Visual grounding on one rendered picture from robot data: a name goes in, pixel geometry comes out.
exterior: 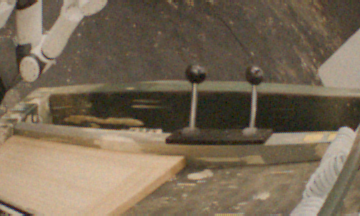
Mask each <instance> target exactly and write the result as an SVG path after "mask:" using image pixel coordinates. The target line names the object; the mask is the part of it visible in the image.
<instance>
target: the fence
mask: <svg viewBox="0 0 360 216"><path fill-rule="evenodd" d="M337 133H338V131H335V132H327V131H325V132H312V133H308V132H301V133H288V134H286V133H275V134H272V135H271V137H270V139H269V140H268V141H267V142H266V143H265V144H264V145H256V144H253V145H238V146H232V145H218V146H206V145H179V144H166V143H165V138H166V137H168V136H169V135H170V134H162V133H154V132H128V131H120V130H99V129H97V128H78V127H73V126H57V125H51V124H36V123H32V122H19V123H17V124H16V125H15V126H14V127H13V134H14V135H19V136H25V137H31V138H36V139H43V140H48V141H55V142H61V143H66V144H76V145H77V146H87V147H92V148H99V149H109V150H112V151H125V152H129V153H144V154H150V155H172V156H184V157H185V161H186V165H193V166H204V165H213V166H222V165H230V166H234V165H245V164H247V165H254V164H270V163H284V162H296V161H308V160H320V159H322V158H323V157H324V153H326V151H327V149H328V147H329V145H330V144H331V142H332V140H333V139H332V140H327V139H328V137H329V136H330V134H337ZM308 134H314V135H318V134H323V137H321V140H315V141H311V140H307V141H303V140H304V138H305V136H306V135H308Z"/></svg>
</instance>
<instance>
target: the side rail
mask: <svg viewBox="0 0 360 216"><path fill-rule="evenodd" d="M192 85H193V83H191V82H189V81H149V82H119V83H100V84H99V85H82V86H66V87H58V88H57V89H56V90H54V91H53V92H52V93H50V94H49V97H50V101H51V105H52V113H53V118H54V124H55V125H57V126H73V127H78V128H97V129H99V130H120V131H121V129H131V128H141V129H162V134H171V133H174V132H175V131H176V129H178V128H184V127H189V123H190V110H191V97H192ZM251 89H252V85H250V84H249V83H248V82H241V81H229V82H211V81H203V82H202V83H199V84H198V91H197V104H196V117H195V127H196V128H198V129H236V130H240V129H245V128H249V127H250V116H251V102H252V99H251ZM256 92H257V100H256V114H255V127H254V128H257V129H263V128H269V129H272V131H273V134H275V133H286V134H288V133H301V132H308V133H312V132H325V131H327V132H335V131H339V130H340V128H344V127H348V128H350V129H352V131H353V129H354V128H358V127H359V125H360V89H358V88H344V87H330V86H324V87H319V86H305V85H291V84H276V83H261V84H260V85H257V86H256Z"/></svg>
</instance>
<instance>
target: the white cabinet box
mask: <svg viewBox="0 0 360 216"><path fill-rule="evenodd" d="M317 72H318V73H319V76H320V78H321V81H322V82H323V84H324V85H325V86H330V87H344V88H358V89H360V29H359V30H358V31H357V32H356V33H355V34H354V35H353V36H352V37H351V38H350V39H348V41H347V42H346V43H344V44H343V46H342V47H340V48H339V50H337V51H336V53H334V54H333V55H332V56H331V57H330V58H329V59H328V60H327V61H326V62H325V63H324V64H323V65H322V66H321V67H320V69H319V70H317Z"/></svg>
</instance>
